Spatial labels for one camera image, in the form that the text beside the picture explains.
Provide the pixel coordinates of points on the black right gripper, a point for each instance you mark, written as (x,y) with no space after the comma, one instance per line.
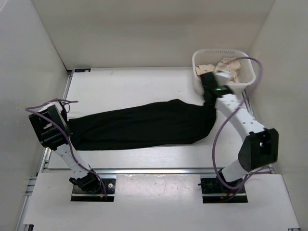
(220,85)

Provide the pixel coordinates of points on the black trousers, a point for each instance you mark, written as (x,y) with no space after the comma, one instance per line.
(162,123)

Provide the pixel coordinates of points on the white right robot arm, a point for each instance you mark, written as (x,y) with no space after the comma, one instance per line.
(260,144)

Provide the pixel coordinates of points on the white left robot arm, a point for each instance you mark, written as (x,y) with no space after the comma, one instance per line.
(50,125)

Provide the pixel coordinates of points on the beige trousers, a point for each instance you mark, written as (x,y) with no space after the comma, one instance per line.
(226,64)

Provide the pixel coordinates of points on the white plastic laundry basket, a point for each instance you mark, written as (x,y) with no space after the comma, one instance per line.
(246,75)

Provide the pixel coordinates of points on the dark label sticker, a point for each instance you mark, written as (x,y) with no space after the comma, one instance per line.
(82,70)

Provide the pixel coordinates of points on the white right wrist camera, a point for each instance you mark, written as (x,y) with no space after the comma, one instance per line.
(223,78)

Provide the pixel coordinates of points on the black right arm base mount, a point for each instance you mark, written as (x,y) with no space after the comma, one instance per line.
(213,192)

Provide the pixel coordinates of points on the aluminium table edge rail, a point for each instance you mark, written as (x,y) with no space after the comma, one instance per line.
(156,171)

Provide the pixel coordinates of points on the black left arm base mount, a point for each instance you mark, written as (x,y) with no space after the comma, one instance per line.
(101,188)

